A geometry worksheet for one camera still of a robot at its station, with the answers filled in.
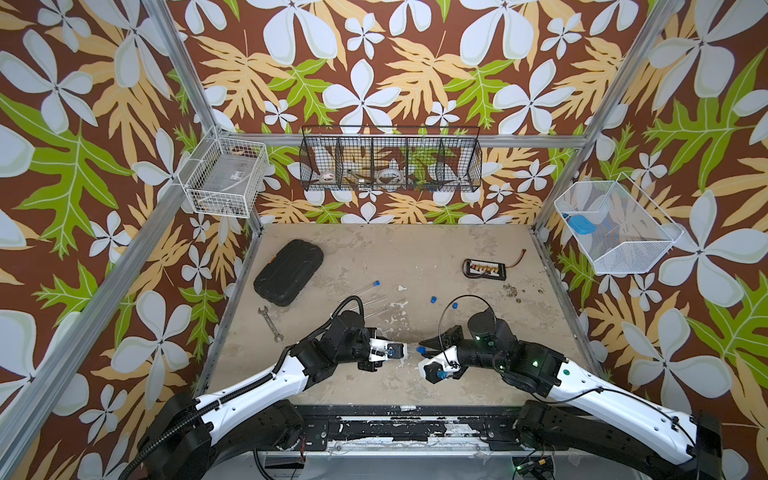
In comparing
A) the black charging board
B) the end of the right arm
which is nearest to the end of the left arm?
the end of the right arm

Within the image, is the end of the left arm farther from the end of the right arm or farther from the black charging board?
the black charging board

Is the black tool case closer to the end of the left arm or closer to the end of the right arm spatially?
the end of the left arm

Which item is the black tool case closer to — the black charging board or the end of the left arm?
the end of the left arm

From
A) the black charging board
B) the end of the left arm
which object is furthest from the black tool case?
the black charging board

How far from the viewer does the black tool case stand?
97 centimetres
